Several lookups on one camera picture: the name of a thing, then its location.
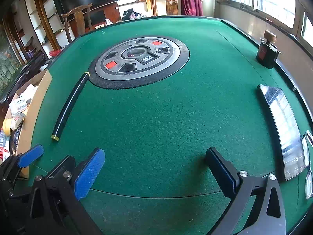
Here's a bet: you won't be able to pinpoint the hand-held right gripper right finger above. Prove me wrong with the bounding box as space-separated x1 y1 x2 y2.
205 147 286 235

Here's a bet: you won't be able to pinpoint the black tube with yellow ends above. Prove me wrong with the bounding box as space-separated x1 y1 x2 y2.
50 71 90 142

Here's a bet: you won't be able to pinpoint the dark bottle with wooden cap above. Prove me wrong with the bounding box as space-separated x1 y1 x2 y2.
255 30 282 69

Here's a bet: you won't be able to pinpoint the round mahjong table control panel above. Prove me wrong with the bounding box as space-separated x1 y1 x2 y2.
88 35 190 89

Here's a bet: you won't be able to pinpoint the dark mahjong table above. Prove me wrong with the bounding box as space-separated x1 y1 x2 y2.
0 51 47 104

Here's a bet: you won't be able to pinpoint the yellow round jar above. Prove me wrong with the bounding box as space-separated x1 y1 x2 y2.
2 119 17 136

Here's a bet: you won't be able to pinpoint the long cardboard box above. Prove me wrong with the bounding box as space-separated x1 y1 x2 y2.
2 69 53 179

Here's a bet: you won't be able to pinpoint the shiny silver flat packet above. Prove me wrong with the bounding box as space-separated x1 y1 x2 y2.
257 84 306 181

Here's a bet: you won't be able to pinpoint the red cloth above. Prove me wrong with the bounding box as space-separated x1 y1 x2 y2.
180 0 204 17

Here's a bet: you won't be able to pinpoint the pile of bags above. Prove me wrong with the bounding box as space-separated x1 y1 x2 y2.
121 8 148 21

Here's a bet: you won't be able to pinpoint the wooden wall shelf unit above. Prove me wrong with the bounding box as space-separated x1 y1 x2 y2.
11 0 162 59

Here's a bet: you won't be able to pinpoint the white labelled packet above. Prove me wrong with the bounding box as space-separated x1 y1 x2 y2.
9 97 28 114

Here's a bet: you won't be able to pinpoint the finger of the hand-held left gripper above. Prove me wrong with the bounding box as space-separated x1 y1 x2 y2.
0 144 44 201

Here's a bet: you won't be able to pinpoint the carved wooden chair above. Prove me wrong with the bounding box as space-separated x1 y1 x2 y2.
147 0 196 16

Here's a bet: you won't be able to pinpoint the plain wooden chair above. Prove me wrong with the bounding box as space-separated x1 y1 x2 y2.
61 3 93 43

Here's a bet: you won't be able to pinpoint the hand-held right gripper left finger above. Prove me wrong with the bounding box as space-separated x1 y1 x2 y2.
24 147 106 235

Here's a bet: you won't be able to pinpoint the eyeglasses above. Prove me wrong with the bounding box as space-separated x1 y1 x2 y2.
301 130 313 200

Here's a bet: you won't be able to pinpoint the flower wall mural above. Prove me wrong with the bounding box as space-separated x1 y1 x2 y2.
0 24 22 86

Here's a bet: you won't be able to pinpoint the black snack packet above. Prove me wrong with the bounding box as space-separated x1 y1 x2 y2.
11 124 25 155

